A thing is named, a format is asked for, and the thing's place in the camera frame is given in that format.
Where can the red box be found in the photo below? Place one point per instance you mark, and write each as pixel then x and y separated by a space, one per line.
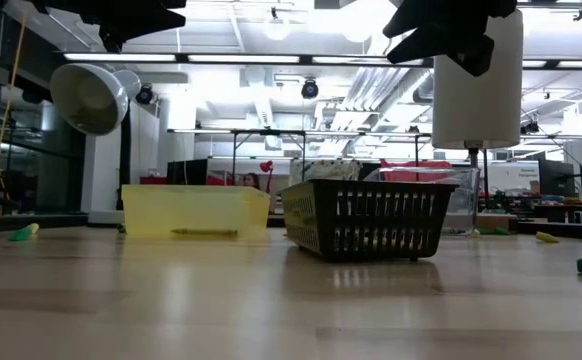
pixel 153 180

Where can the black plastic basket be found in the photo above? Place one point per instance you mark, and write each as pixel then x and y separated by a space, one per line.
pixel 328 220

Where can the black metal frame stand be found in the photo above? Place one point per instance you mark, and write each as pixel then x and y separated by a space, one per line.
pixel 271 132

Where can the person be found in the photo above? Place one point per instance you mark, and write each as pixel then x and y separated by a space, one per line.
pixel 252 181

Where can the cardboard box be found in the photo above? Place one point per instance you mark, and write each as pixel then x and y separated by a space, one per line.
pixel 496 223

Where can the yellow crayon piece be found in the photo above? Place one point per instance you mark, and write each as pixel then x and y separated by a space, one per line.
pixel 33 227
pixel 547 238

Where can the white patterned bag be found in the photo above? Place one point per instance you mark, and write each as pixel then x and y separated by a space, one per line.
pixel 326 170

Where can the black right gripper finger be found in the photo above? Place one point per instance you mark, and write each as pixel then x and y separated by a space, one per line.
pixel 411 17
pixel 421 47

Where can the white gooseneck desk lamp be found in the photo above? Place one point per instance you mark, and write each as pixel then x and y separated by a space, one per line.
pixel 91 97

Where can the red plastic crate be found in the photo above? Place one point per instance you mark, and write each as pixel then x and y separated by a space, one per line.
pixel 416 172

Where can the yellow plastic bin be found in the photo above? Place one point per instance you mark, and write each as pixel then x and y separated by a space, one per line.
pixel 196 207

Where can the black ceiling spotlight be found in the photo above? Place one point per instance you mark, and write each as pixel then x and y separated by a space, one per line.
pixel 144 94
pixel 310 89

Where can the clear plastic bin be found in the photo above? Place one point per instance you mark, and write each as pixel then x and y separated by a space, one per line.
pixel 466 200

